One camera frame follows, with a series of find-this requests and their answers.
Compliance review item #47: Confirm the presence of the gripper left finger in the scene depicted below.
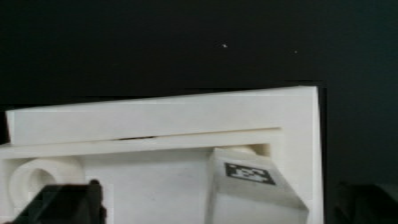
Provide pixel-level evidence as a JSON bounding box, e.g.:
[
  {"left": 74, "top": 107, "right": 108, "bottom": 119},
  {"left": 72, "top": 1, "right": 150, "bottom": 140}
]
[{"left": 10, "top": 179, "right": 106, "bottom": 224}]

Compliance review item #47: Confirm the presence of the white square tabletop part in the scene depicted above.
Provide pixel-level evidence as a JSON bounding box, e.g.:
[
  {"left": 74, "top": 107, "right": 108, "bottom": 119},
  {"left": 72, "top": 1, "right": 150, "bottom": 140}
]
[{"left": 0, "top": 87, "right": 323, "bottom": 224}]

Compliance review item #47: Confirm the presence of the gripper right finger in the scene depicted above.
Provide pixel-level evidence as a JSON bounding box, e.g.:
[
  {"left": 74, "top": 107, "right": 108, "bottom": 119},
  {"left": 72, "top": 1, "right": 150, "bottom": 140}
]
[{"left": 333, "top": 183, "right": 398, "bottom": 224}]

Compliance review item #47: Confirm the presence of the white leg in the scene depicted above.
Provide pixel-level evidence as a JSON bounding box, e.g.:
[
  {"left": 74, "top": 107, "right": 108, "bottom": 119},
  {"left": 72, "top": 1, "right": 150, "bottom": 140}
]
[{"left": 204, "top": 147, "right": 308, "bottom": 224}]

